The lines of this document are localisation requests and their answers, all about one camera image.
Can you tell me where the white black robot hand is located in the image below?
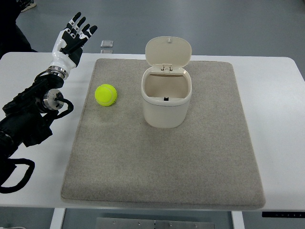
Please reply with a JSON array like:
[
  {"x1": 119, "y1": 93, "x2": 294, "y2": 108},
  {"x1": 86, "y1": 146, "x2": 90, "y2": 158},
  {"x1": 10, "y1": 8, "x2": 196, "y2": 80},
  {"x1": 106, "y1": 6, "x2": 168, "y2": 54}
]
[{"x1": 50, "y1": 12, "x2": 97, "y2": 77}]

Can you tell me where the yellow tennis ball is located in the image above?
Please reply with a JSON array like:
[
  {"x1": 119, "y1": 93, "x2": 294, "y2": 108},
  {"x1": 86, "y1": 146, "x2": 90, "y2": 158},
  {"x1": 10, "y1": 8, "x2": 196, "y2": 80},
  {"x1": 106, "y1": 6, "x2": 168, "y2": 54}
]
[{"x1": 94, "y1": 84, "x2": 117, "y2": 106}]

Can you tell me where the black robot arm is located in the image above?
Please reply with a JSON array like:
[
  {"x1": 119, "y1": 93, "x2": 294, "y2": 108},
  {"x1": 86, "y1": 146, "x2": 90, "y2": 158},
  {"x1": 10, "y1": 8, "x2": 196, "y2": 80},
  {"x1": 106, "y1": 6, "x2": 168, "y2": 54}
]
[{"x1": 0, "y1": 66, "x2": 74, "y2": 194}]

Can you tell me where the clear floor plate near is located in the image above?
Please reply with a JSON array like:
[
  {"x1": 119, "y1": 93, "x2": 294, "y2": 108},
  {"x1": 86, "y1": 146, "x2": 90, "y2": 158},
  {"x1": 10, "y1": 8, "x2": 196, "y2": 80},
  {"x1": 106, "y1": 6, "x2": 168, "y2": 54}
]
[{"x1": 101, "y1": 49, "x2": 113, "y2": 54}]

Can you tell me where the clear floor plate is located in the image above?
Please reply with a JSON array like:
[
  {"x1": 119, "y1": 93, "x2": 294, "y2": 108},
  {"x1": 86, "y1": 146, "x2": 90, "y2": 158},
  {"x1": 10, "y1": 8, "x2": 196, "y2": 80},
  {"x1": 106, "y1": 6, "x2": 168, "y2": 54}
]
[
  {"x1": 101, "y1": 49, "x2": 113, "y2": 54},
  {"x1": 101, "y1": 40, "x2": 113, "y2": 48}
]

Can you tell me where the clear floor plate far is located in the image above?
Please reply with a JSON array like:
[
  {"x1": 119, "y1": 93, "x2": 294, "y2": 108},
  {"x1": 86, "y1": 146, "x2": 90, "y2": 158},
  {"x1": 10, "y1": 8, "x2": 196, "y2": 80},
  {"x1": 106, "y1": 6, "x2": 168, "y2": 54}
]
[{"x1": 101, "y1": 40, "x2": 113, "y2": 48}]

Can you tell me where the black white sneaker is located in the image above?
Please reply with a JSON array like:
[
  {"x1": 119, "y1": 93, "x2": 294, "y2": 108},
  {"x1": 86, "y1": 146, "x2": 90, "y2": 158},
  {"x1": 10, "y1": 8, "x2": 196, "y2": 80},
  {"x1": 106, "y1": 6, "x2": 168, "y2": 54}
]
[{"x1": 19, "y1": 0, "x2": 36, "y2": 12}]

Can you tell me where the cream bin with open lid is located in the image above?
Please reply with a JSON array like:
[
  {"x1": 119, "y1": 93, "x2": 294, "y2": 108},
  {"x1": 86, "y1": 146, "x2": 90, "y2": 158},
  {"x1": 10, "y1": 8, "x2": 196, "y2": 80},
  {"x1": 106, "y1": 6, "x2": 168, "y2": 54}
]
[{"x1": 141, "y1": 36, "x2": 193, "y2": 128}]

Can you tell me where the grey felt mat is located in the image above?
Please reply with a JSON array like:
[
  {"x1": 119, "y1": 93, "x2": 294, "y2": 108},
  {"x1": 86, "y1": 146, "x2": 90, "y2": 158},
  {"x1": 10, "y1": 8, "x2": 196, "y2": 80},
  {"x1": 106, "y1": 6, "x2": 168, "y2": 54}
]
[{"x1": 61, "y1": 59, "x2": 265, "y2": 209}]

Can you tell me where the white table leg left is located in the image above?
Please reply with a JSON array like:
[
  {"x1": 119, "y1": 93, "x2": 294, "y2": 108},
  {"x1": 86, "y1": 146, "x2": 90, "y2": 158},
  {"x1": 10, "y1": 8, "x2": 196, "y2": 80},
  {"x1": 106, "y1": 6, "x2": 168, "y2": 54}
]
[{"x1": 50, "y1": 208, "x2": 66, "y2": 229}]

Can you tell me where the white table leg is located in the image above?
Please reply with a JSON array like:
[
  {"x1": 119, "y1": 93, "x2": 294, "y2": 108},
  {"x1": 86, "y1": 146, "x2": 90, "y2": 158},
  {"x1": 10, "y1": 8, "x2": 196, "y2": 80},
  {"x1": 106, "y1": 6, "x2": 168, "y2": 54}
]
[
  {"x1": 231, "y1": 211, "x2": 245, "y2": 229},
  {"x1": 50, "y1": 208, "x2": 66, "y2": 229}
]

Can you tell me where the grey metal plate under table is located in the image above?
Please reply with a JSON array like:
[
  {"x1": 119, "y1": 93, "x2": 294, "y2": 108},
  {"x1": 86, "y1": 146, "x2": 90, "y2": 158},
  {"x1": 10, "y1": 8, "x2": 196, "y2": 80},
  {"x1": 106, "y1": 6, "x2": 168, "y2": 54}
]
[{"x1": 95, "y1": 218, "x2": 215, "y2": 229}]

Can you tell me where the white table leg right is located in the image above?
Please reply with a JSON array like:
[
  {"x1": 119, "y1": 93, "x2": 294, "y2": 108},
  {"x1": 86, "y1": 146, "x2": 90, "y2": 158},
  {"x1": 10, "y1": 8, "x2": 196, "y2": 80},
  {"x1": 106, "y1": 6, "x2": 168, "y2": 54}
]
[{"x1": 231, "y1": 211, "x2": 245, "y2": 229}]

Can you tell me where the black table control panel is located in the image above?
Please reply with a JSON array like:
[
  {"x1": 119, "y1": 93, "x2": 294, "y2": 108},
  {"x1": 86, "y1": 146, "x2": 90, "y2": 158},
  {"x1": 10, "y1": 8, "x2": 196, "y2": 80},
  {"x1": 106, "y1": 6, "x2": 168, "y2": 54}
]
[{"x1": 262, "y1": 211, "x2": 305, "y2": 219}]

